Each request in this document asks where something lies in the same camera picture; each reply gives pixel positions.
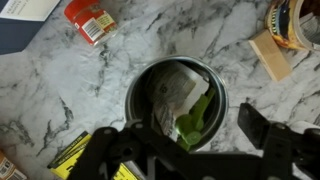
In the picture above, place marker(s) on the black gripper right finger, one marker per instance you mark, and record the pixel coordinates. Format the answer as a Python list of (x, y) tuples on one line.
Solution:
[(282, 147)]

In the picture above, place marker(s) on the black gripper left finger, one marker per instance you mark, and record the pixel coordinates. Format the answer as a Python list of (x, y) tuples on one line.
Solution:
[(107, 150)]

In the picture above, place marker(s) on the grey metal cup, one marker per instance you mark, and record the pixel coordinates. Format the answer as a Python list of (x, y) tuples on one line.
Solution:
[(138, 107)]

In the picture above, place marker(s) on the amber glass jar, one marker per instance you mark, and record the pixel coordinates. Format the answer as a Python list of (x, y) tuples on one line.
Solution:
[(8, 171)]

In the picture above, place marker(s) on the wooden block near tape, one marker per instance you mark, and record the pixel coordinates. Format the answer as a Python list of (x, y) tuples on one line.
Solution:
[(270, 55)]

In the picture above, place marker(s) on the red cap spice bottle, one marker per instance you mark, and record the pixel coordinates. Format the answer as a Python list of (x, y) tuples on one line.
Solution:
[(91, 20)]

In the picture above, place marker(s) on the navy blue book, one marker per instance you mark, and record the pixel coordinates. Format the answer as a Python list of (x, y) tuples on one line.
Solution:
[(20, 20)]

